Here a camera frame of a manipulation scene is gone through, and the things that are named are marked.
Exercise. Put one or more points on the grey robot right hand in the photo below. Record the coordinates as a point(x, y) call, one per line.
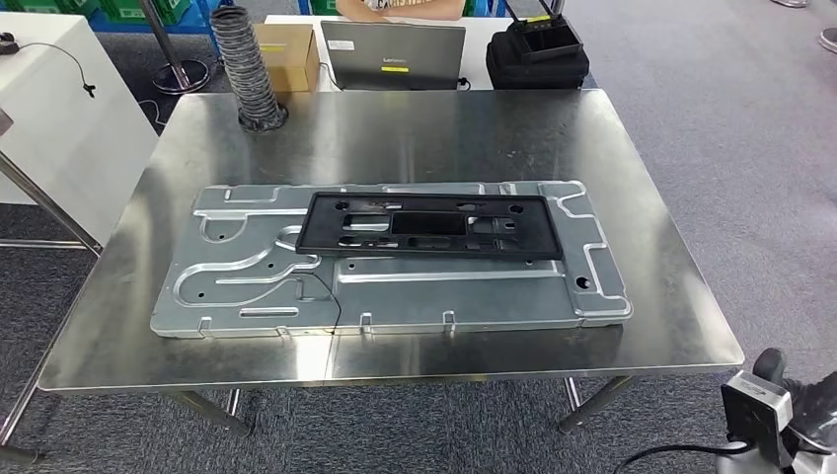
point(814, 412)

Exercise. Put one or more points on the black plastic frame part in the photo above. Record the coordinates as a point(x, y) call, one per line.
point(317, 229)

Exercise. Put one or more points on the stainless steel workbench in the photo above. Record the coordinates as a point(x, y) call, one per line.
point(425, 144)

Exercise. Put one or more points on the stamped grey metal panel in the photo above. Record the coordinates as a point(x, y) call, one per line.
point(458, 294)

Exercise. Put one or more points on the black carrying case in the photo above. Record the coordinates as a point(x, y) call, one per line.
point(533, 75)

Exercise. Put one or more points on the black open tray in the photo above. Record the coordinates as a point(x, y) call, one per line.
point(546, 39)

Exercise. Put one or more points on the white desk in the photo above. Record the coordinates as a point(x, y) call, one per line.
point(476, 49)

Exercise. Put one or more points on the grey laptop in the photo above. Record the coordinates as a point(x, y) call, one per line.
point(392, 49)

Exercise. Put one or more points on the person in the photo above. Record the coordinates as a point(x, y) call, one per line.
point(405, 8)

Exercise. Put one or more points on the brown cardboard box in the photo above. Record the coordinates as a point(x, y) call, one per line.
point(291, 65)

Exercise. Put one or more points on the metal stanchion pole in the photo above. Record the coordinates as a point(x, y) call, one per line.
point(178, 75)

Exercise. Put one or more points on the blue plastic base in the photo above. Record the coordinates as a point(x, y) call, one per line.
point(196, 23)

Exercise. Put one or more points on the green plastic crate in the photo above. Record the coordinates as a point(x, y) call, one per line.
point(52, 5)
point(131, 8)

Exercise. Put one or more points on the white box table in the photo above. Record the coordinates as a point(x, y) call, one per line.
point(65, 137)

